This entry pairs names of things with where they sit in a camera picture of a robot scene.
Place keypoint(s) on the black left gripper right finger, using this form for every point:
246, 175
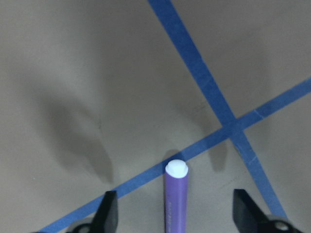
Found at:
247, 216

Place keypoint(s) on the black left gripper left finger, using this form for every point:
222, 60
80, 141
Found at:
106, 217

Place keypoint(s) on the purple marker pen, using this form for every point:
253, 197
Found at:
176, 194

